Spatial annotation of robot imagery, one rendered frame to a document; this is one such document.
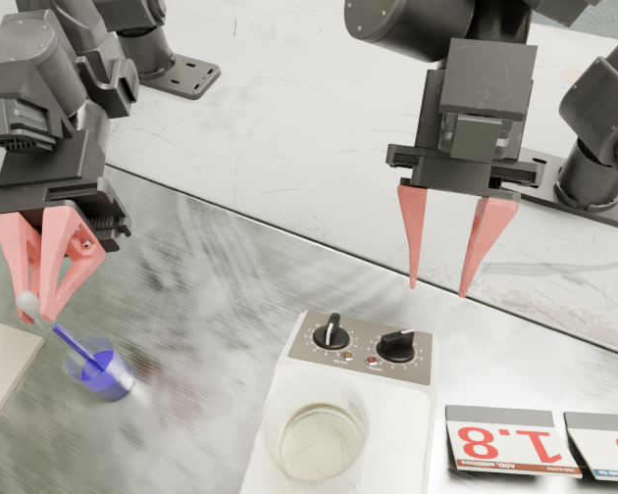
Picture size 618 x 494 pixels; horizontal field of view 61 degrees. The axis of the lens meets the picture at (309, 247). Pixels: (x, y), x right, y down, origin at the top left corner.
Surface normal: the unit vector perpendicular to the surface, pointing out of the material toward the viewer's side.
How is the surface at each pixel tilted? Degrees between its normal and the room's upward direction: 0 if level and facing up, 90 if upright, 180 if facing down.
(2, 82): 2
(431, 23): 81
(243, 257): 0
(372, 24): 58
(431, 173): 40
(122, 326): 0
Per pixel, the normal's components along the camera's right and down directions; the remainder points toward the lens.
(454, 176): -0.22, 0.09
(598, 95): -0.87, -0.04
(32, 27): -0.07, -0.54
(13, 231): -0.04, -0.20
